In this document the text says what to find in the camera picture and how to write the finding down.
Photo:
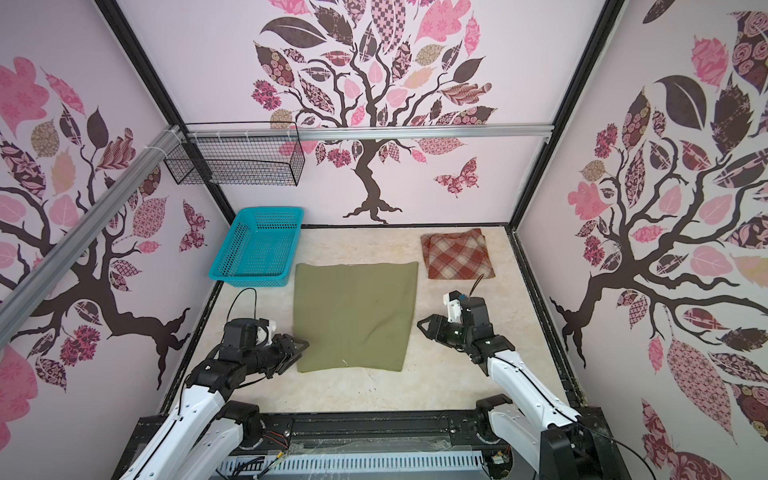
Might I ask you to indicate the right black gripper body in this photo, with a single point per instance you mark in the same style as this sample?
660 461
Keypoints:
450 332

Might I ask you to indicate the aluminium rail back wall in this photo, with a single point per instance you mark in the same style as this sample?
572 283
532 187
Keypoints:
374 133

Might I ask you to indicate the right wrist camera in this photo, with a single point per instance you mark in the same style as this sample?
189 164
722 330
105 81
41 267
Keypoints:
465 310

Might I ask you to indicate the red plaid skirt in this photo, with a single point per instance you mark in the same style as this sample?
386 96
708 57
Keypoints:
456 256

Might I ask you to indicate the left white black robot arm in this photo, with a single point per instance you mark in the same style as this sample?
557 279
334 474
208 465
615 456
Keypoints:
206 424

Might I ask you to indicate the aluminium rail left wall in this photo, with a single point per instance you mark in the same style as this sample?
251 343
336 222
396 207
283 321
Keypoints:
24 299

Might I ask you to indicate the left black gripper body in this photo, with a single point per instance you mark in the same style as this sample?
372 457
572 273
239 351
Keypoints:
270 359

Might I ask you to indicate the olive and white skirt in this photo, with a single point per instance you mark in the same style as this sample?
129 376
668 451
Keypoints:
354 316

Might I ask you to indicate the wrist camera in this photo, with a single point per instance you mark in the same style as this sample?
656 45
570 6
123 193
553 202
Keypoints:
465 310
246 333

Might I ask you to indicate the aluminium rail wall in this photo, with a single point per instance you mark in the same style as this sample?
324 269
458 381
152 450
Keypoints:
374 133
24 299

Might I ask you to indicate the white slotted cable duct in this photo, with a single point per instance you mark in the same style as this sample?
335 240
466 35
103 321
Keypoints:
393 465

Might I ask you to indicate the teal plastic basket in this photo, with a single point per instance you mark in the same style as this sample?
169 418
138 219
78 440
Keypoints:
259 248

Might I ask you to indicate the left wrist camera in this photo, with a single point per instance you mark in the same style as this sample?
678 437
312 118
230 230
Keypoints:
246 333

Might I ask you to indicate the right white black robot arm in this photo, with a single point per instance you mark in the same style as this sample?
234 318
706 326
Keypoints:
557 441

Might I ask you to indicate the black wire basket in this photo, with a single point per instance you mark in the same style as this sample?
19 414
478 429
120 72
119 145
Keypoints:
258 153

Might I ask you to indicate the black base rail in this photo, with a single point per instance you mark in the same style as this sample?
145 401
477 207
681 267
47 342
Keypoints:
404 431

